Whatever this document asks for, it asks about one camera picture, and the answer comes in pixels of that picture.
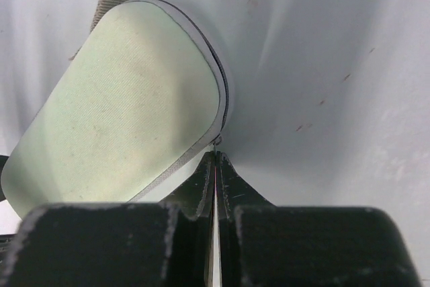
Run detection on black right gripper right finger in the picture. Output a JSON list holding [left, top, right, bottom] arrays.
[[215, 153, 420, 286]]

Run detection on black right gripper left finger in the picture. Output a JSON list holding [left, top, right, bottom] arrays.
[[1, 152, 215, 286]]

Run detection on pale green glasses case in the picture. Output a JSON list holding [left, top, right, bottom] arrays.
[[1, 0, 233, 217]]

